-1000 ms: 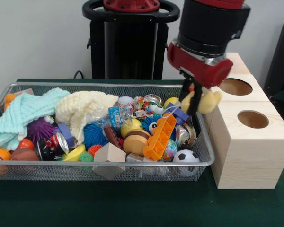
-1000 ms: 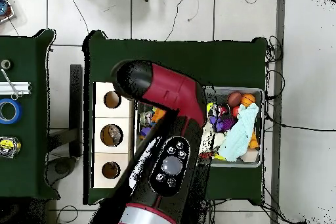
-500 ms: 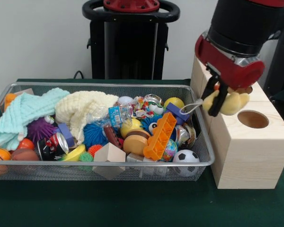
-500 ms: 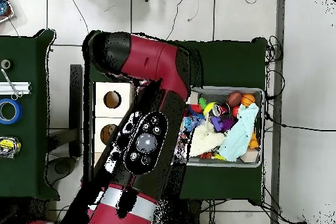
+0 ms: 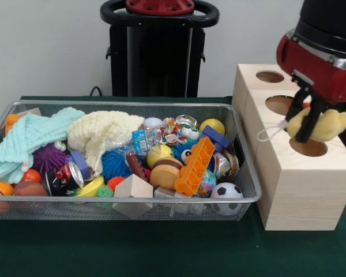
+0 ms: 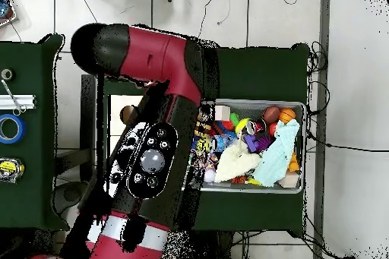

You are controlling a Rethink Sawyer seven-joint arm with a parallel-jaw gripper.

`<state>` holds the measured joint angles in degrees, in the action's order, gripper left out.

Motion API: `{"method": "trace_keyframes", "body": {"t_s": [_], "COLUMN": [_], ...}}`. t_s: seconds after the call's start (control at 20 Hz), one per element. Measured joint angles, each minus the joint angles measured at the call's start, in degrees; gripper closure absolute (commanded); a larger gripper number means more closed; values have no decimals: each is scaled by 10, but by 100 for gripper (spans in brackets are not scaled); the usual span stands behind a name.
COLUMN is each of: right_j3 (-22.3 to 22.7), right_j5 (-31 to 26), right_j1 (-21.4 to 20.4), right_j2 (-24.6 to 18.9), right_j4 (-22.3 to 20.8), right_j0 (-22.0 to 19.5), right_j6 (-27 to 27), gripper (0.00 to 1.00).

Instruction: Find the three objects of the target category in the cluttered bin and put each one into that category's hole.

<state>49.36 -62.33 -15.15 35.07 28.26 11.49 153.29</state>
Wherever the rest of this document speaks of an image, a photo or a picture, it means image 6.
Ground small cluttered tray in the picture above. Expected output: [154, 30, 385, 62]
[0, 0, 17, 27]

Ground black cable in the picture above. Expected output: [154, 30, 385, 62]
[75, 0, 100, 26]
[197, 0, 221, 39]
[216, 0, 232, 26]
[305, 81, 389, 153]

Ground aluminium rail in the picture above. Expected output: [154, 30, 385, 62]
[0, 93, 37, 110]

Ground yellow tape measure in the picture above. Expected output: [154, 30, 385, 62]
[0, 156, 26, 185]

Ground clear mesh bin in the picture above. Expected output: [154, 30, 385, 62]
[182, 98, 307, 194]

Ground dark green tablecloth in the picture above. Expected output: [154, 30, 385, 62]
[0, 33, 71, 232]
[95, 43, 311, 238]

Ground cream knitted cloth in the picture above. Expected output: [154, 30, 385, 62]
[213, 140, 262, 184]

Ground blue tape roll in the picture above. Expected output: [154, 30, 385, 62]
[0, 113, 27, 145]

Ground mint green knitted cloth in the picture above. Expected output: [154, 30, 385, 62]
[252, 118, 301, 188]

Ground plain wooden block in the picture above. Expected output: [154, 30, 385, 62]
[213, 105, 232, 122]

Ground silver-topped soda can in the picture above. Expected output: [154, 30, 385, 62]
[245, 118, 268, 135]

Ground metal scissors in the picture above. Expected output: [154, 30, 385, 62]
[0, 78, 27, 116]

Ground wooden box with three holes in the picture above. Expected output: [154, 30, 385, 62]
[107, 94, 144, 187]

